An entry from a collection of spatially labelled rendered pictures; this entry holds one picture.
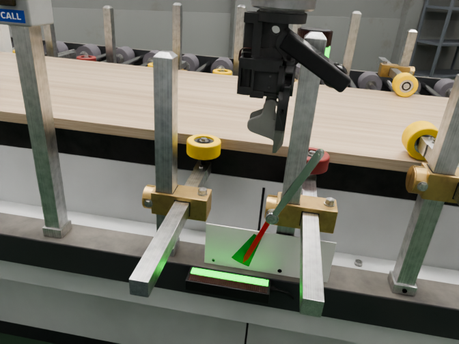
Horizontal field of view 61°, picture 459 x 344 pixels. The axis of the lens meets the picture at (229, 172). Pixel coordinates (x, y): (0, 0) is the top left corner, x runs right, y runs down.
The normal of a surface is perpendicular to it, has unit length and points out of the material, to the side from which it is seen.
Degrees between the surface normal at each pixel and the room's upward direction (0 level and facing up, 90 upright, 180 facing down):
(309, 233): 0
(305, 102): 90
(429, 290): 0
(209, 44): 90
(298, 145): 90
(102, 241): 0
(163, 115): 90
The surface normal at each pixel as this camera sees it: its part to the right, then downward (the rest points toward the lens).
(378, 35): 0.44, 0.43
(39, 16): 0.98, 0.13
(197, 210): -0.17, 0.43
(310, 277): 0.07, -0.89
